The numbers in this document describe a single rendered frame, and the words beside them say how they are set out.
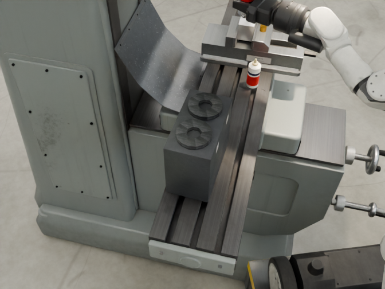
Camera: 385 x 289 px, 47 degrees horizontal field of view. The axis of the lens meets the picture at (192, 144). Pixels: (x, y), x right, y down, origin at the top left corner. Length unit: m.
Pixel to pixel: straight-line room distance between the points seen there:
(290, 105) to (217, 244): 0.66
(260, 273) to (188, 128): 0.81
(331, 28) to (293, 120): 0.44
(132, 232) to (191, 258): 0.93
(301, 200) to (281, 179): 0.14
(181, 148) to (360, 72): 0.49
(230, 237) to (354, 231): 1.32
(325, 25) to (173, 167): 0.54
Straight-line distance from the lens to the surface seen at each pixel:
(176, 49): 1.68
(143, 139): 1.68
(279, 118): 1.58
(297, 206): 1.82
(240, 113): 1.42
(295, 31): 1.29
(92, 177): 1.87
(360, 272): 1.62
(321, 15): 1.27
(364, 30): 3.64
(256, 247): 2.02
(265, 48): 1.53
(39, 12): 1.40
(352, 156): 1.76
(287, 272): 1.55
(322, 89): 3.03
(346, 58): 1.23
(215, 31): 1.62
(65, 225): 2.19
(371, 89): 1.15
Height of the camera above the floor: 1.98
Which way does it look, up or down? 50 degrees down
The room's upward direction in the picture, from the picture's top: 1 degrees clockwise
